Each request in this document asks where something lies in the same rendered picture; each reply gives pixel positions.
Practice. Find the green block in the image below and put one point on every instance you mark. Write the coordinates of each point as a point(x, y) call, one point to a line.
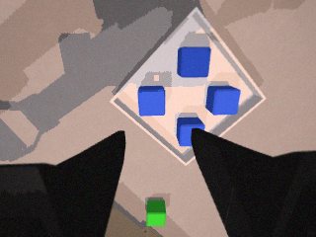
point(156, 213)

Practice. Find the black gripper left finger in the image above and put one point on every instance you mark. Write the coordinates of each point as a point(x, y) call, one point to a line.
point(73, 198)

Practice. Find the blue block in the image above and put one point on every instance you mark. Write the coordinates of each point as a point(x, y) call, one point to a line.
point(222, 100)
point(184, 129)
point(193, 61)
point(151, 101)

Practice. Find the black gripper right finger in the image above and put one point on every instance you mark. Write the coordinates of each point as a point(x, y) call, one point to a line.
point(254, 193)

